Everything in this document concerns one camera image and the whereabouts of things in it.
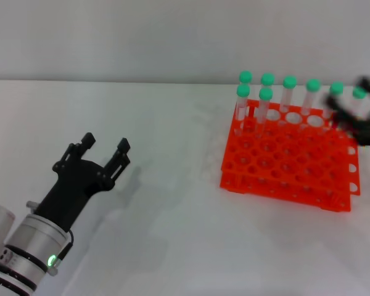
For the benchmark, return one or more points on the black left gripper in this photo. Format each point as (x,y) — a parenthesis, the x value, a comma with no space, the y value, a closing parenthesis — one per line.
(77,182)

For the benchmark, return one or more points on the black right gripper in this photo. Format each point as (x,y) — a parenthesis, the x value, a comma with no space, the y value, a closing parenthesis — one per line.
(367,129)

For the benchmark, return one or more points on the clear test tube green cap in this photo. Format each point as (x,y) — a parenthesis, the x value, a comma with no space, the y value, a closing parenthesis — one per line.
(267,79)
(336,87)
(313,84)
(290,81)
(245,76)
(243,90)
(359,92)
(265,93)

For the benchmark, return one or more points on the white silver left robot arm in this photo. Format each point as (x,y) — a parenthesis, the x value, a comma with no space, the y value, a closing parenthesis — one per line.
(27,243)

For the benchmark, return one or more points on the orange plastic test tube rack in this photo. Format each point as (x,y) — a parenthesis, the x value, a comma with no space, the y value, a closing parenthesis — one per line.
(296,163)

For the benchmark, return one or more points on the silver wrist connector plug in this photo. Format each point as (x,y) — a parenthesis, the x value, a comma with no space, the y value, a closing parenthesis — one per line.
(32,206)

